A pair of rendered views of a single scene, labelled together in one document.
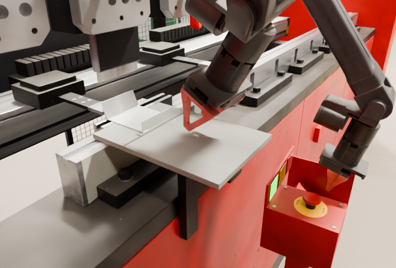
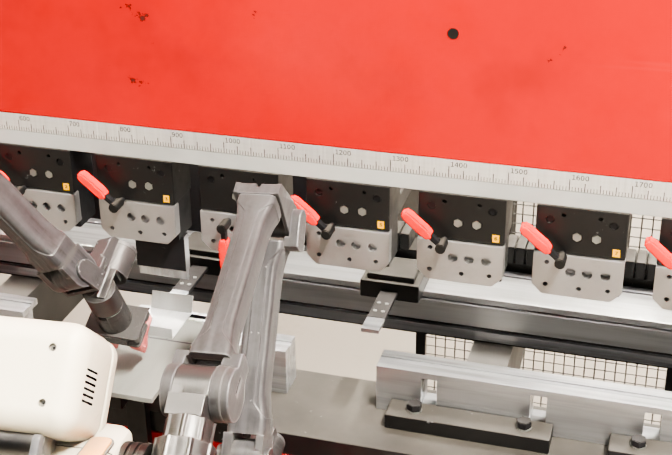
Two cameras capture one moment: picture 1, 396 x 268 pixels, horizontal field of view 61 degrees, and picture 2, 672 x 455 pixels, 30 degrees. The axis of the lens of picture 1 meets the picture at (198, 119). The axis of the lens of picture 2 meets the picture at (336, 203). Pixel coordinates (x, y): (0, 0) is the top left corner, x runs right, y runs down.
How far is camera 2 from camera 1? 2.19 m
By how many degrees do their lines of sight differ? 64
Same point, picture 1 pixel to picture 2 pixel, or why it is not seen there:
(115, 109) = (163, 304)
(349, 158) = not seen: outside the picture
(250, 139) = (136, 388)
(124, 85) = (313, 292)
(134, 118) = (157, 320)
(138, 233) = not seen: hidden behind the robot
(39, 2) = (70, 206)
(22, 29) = (58, 218)
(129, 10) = (149, 229)
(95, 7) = (114, 218)
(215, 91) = (94, 322)
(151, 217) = not seen: hidden behind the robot
